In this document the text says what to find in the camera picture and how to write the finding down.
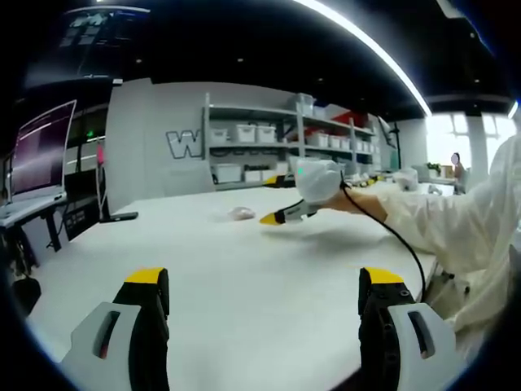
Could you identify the row of white storage boxes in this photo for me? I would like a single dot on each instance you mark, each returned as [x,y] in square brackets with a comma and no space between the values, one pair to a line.
[246,132]

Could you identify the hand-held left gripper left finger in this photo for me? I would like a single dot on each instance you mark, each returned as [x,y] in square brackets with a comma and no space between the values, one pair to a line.
[93,338]

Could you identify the outlined wall lettering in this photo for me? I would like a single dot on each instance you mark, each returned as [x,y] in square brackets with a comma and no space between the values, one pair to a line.
[181,144]

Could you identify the person in white coat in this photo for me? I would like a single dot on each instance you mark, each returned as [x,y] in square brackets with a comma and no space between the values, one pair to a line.
[504,183]

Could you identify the black flat device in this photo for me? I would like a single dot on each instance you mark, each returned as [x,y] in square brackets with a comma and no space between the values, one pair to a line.
[119,216]

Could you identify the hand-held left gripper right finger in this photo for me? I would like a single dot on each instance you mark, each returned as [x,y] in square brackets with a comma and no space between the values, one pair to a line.
[431,338]

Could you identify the black tripod stand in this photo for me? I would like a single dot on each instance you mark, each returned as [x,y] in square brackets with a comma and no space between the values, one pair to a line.
[391,134]

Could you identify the pink item on white stand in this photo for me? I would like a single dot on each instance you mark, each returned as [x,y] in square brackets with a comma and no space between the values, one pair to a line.
[101,152]

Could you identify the black sign board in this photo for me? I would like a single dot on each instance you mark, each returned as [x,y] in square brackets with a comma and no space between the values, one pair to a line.
[75,222]

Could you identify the hanging dark screen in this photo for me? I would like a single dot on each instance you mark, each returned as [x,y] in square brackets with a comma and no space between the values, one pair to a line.
[85,45]

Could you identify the green plant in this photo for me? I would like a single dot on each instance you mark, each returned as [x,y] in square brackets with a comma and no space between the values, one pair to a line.
[434,167]

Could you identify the person's right hand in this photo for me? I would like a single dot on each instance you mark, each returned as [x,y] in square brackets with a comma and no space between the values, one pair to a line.
[360,201]

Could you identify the pink curved monitor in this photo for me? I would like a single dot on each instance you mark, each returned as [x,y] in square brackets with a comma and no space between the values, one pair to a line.
[40,150]

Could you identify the clear resealable bag pink contents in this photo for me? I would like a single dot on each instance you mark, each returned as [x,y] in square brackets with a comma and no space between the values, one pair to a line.
[242,213]

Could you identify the cluster of spare grippers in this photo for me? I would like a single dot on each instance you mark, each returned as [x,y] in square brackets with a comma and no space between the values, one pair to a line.
[370,183]

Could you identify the grey desk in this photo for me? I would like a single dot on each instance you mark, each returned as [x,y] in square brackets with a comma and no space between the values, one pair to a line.
[24,212]

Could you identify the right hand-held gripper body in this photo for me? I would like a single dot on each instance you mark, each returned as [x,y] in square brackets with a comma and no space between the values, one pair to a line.
[319,179]

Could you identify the grey metal shelf rack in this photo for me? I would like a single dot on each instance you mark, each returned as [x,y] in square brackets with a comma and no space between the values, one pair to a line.
[299,142]

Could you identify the teal board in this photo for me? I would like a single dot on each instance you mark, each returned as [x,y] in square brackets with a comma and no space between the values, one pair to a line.
[395,158]

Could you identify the long ceiling light strip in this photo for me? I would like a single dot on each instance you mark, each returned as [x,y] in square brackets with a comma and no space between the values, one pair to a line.
[386,53]

